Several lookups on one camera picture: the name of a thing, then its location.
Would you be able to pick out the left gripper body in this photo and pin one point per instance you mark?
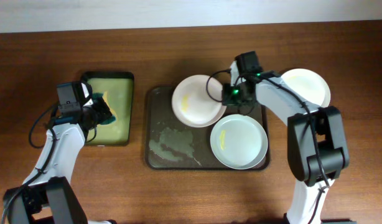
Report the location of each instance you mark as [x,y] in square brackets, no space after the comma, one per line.
[99,111]

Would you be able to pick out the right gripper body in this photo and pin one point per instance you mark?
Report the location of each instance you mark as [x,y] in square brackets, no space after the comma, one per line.
[236,96]

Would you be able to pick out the green yellow sponge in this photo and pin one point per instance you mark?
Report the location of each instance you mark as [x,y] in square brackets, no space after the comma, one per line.
[109,119]

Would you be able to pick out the white plate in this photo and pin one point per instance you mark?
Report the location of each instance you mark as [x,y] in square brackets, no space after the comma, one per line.
[196,101]
[308,84]

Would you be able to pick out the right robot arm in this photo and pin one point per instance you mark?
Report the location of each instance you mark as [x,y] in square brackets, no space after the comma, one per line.
[316,145]

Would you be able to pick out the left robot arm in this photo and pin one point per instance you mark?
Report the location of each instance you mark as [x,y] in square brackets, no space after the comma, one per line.
[46,196]

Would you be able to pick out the black sponge tray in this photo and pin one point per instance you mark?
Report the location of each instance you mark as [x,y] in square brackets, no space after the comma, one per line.
[117,89]

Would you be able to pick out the brown serving tray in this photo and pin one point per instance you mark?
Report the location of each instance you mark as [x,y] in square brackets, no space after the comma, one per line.
[172,145]

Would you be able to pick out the pale green plate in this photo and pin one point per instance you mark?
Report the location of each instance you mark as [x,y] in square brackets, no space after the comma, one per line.
[239,142]

